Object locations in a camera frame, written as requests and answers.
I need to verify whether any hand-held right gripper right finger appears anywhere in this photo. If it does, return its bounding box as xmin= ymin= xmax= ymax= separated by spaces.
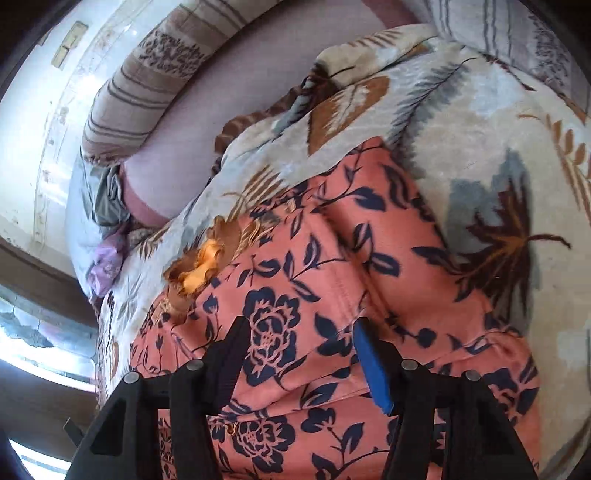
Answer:
xmin=353 ymin=316 xmax=539 ymax=480

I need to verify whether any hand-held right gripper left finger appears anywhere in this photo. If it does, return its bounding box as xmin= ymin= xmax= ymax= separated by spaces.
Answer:
xmin=65 ymin=316 xmax=252 ymax=480

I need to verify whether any orange floral garment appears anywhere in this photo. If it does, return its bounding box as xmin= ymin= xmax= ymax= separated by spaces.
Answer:
xmin=129 ymin=136 xmax=541 ymax=480

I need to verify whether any orange satin cloth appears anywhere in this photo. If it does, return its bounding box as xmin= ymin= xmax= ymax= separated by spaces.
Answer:
xmin=164 ymin=217 xmax=241 ymax=319

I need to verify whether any lilac patterned cloth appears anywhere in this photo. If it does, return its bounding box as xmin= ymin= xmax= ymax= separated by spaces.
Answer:
xmin=88 ymin=231 xmax=130 ymax=296

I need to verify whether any grey cloth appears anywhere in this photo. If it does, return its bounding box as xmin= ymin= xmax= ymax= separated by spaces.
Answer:
xmin=90 ymin=164 xmax=132 ymax=227

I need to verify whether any light blue pillow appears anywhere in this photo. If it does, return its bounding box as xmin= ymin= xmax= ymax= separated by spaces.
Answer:
xmin=65 ymin=148 xmax=121 ymax=296

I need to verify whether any leaf print blanket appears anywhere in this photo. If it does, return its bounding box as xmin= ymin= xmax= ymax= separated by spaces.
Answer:
xmin=95 ymin=23 xmax=591 ymax=480

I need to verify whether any pink bed sheet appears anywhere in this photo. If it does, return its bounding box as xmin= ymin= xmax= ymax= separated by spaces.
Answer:
xmin=122 ymin=0 xmax=426 ymax=227

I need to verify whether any brown striped pillow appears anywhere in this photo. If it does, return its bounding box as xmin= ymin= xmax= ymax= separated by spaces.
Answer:
xmin=81 ymin=0 xmax=296 ymax=164

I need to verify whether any grey striped pillow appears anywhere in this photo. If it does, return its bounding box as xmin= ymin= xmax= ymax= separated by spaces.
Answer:
xmin=422 ymin=0 xmax=583 ymax=107

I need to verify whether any window with wooden frame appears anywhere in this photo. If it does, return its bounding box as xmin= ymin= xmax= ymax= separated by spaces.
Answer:
xmin=0 ymin=240 xmax=100 ymax=480

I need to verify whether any wall switch plate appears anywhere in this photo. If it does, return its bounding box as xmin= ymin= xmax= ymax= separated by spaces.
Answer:
xmin=51 ymin=21 xmax=88 ymax=68

